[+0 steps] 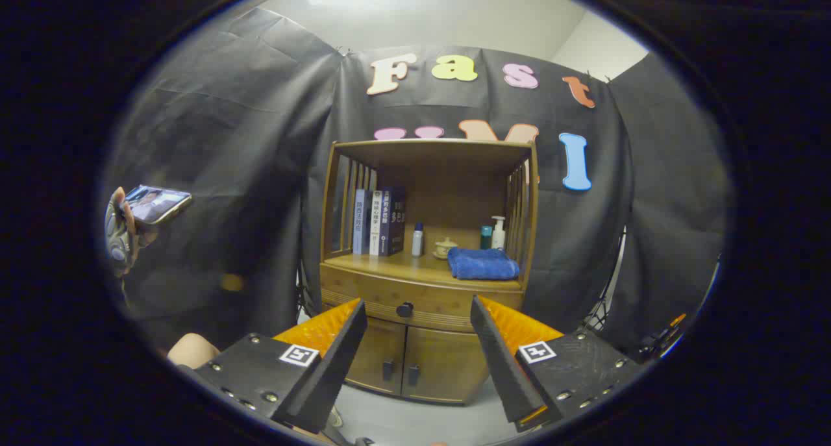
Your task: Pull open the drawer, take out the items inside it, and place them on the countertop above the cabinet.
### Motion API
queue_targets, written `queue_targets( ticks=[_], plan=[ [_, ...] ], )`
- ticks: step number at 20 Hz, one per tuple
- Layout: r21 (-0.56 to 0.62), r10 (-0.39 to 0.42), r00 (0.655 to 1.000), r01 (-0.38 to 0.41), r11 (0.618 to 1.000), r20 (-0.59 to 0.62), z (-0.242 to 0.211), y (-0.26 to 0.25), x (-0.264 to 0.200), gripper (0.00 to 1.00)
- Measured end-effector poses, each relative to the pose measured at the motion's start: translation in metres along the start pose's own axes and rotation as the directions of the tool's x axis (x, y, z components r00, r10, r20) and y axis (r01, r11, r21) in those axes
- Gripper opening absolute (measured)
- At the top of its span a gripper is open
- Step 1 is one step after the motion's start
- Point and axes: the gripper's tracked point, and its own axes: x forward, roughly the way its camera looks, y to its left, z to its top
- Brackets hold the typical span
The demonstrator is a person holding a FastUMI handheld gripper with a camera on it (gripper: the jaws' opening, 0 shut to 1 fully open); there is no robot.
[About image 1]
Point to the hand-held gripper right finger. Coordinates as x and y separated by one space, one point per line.
503 361

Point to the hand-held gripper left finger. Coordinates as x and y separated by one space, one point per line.
324 374

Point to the wooden drawer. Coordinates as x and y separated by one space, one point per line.
363 289

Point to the black drawer knob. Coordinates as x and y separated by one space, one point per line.
404 309

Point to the smartphone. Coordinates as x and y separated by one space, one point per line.
156 202

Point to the wooden cabinet door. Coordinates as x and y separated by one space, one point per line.
380 358
441 368

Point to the wooden countertop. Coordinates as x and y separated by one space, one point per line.
415 267

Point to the wooden cabinet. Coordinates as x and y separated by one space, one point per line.
454 186

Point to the folded blue towel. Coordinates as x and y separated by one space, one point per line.
483 264

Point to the teal bottle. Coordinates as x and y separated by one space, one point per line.
485 237

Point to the white pump bottle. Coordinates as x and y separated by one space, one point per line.
498 235

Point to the beige lidded tea cup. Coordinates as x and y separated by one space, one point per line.
445 247

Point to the white bottle with blue cap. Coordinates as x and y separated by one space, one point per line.
417 240

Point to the light blue book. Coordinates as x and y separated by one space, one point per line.
359 222

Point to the black device with orange parts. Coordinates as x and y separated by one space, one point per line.
662 339

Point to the white spine book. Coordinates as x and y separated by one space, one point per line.
376 222

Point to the dark blue book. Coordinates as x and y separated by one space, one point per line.
393 219

